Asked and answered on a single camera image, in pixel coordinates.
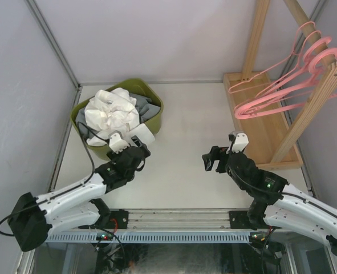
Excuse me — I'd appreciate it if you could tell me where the white shirt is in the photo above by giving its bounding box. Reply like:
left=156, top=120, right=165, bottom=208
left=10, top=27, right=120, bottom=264
left=84, top=87, right=155, bottom=147

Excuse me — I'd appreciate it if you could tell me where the wooden clothes rack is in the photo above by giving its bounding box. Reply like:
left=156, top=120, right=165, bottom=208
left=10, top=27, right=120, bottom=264
left=224, top=1, right=337, bottom=170

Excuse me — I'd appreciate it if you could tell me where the right camera cable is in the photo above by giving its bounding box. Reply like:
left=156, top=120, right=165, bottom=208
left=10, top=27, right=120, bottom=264
left=228, top=134, right=337, bottom=225

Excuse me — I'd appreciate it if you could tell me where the grey shirt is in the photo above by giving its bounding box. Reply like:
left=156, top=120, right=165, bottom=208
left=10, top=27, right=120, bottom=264
left=76, top=94, right=159, bottom=140

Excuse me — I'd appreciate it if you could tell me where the slotted cable duct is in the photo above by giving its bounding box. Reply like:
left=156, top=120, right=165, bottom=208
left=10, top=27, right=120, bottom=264
left=46, top=230, right=251, bottom=244

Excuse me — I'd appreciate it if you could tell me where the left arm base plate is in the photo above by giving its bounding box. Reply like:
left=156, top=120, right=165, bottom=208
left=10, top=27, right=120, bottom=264
left=100, top=209, right=129, bottom=230

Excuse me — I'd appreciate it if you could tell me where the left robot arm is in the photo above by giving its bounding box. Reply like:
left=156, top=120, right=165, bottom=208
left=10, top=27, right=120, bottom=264
left=7, top=136, right=151, bottom=252

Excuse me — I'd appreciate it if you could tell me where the aluminium frame rail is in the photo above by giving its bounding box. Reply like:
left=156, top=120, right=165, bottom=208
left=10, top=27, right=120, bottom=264
left=27, top=208, right=337, bottom=232

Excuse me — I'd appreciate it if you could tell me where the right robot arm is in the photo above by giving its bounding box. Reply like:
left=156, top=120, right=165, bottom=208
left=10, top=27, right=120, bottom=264
left=202, top=146, right=337, bottom=257

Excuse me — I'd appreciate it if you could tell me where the camera cable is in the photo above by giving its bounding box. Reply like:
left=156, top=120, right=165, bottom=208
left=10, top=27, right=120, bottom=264
left=228, top=134, right=337, bottom=225
left=0, top=122, right=112, bottom=237

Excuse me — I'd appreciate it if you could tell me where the left camera cable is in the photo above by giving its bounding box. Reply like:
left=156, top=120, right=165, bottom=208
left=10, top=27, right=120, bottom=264
left=0, top=122, right=112, bottom=237

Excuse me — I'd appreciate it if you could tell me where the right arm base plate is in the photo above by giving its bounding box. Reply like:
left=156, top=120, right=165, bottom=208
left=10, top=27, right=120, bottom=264
left=229, top=210, right=255, bottom=229

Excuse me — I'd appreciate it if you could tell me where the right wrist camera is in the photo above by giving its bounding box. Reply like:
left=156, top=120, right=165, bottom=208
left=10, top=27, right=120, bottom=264
left=227, top=131, right=249, bottom=153

